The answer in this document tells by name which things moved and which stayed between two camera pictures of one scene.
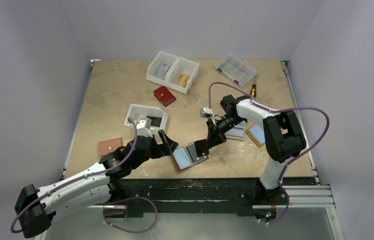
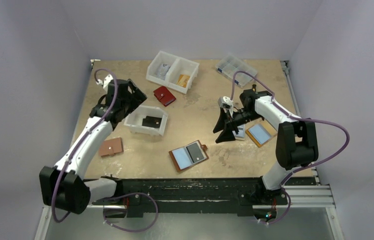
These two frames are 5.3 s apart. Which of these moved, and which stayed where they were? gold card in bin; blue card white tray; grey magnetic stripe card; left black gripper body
Moved: left black gripper body
Stayed: gold card in bin; blue card white tray; grey magnetic stripe card
